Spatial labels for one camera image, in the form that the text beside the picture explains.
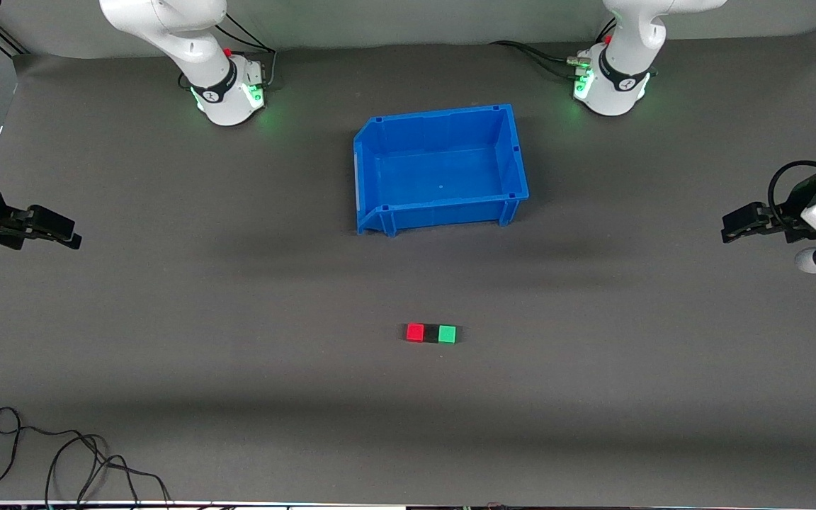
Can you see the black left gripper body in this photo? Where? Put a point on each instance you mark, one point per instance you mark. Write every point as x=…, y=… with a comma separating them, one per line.
x=789, y=210

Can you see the small green cube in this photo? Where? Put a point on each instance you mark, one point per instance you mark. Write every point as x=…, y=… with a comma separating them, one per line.
x=447, y=333

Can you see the small red cube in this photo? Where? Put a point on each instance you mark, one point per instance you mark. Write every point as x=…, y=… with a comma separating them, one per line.
x=415, y=332

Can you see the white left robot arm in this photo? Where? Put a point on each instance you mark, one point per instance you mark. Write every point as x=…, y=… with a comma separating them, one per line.
x=627, y=57

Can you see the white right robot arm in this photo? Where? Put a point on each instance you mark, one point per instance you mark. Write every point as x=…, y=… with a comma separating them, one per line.
x=195, y=49

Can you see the small black cube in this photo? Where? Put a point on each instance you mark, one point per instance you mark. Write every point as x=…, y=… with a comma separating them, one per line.
x=431, y=334

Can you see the dark grey table mat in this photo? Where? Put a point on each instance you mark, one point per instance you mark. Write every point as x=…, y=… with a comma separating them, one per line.
x=238, y=354

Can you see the blue plastic storage bin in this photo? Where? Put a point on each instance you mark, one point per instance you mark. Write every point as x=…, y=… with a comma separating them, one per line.
x=443, y=170

